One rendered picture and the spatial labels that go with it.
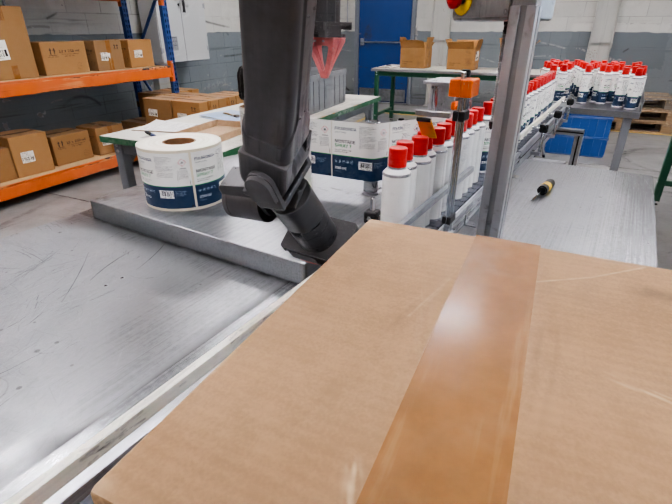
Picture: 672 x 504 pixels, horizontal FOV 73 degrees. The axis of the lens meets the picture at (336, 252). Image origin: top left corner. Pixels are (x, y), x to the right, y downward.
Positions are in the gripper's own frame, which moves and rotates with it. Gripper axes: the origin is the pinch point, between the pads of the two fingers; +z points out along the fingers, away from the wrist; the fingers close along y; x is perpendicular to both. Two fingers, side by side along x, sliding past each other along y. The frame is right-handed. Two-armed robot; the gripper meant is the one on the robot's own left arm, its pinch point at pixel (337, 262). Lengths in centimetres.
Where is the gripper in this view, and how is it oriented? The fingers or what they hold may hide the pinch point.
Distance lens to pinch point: 72.6
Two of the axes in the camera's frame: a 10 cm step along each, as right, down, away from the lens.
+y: -8.6, -2.4, 4.5
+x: -4.1, 8.6, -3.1
